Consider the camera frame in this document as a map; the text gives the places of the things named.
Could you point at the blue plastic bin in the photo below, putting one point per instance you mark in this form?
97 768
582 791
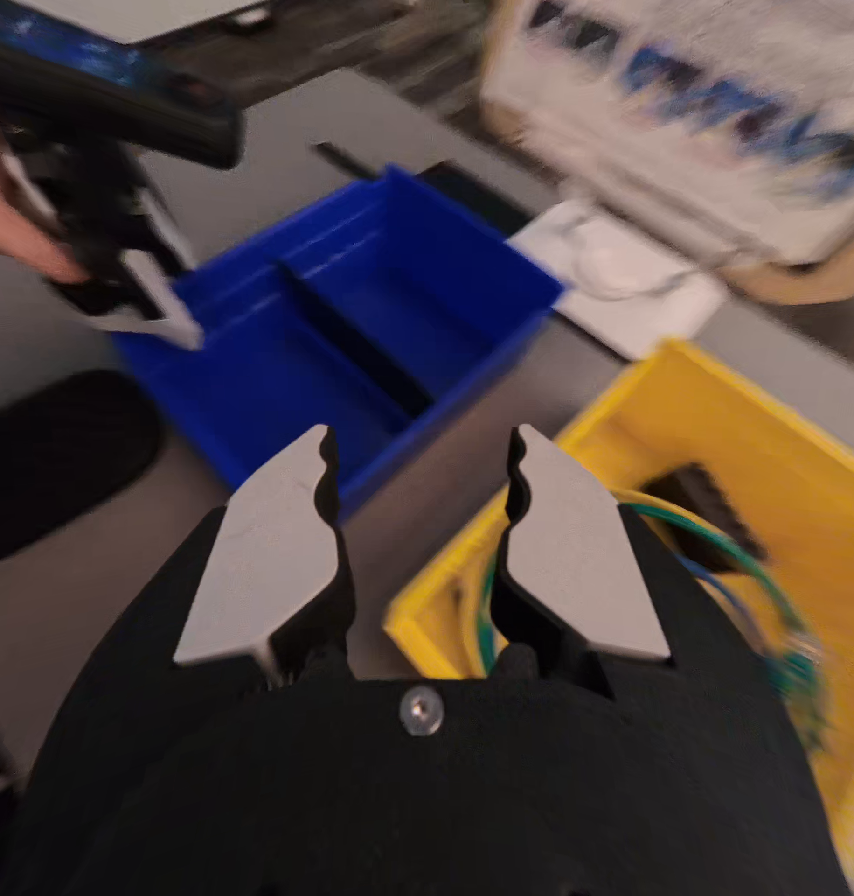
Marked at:
259 406

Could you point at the printed instruction sheet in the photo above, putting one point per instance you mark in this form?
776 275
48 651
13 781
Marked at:
678 140

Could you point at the black ethernet switch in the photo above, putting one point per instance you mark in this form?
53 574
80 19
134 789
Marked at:
699 511

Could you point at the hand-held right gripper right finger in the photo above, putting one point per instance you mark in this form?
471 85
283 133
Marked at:
581 560

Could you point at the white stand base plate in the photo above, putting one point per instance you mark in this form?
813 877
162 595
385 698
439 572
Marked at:
643 315

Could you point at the yellow plastic bin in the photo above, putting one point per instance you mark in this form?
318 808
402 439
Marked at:
748 434

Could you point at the black rounded object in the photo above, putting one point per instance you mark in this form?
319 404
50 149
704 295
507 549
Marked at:
63 455

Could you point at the person's left hand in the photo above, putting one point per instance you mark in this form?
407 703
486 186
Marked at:
7 217

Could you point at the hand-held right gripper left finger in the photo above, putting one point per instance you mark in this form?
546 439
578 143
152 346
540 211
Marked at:
266 560

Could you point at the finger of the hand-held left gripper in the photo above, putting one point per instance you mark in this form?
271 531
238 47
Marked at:
164 301

